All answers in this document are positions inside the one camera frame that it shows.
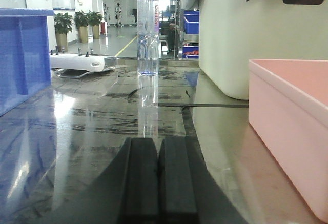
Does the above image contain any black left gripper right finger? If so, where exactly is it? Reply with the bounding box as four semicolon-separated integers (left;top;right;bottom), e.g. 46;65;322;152
159;136;247;223

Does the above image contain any white remote controller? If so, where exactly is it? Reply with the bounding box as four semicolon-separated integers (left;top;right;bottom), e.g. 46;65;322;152
50;48;118;78

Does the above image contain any blue crate behind stack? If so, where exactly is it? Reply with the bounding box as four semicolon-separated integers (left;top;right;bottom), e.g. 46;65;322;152
182;10;199;59

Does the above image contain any blue bin on left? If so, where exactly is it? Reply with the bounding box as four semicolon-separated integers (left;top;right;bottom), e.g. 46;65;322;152
1;8;54;115

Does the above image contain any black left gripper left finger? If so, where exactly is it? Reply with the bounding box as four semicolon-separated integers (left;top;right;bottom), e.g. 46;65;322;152
46;138;159;223

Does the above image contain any potted plant gold pot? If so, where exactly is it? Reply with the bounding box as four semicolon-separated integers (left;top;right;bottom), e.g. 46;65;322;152
74;11;89;43
87;11;103;39
54;12;73;52

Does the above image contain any cream plastic basket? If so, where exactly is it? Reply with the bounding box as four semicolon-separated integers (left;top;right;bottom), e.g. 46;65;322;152
199;0;327;99

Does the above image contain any pink plastic bin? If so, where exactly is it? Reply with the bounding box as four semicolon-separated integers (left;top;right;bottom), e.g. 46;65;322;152
249;59;327;222

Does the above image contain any clear water bottle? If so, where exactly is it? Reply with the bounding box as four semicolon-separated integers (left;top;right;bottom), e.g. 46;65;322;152
137;0;160;76

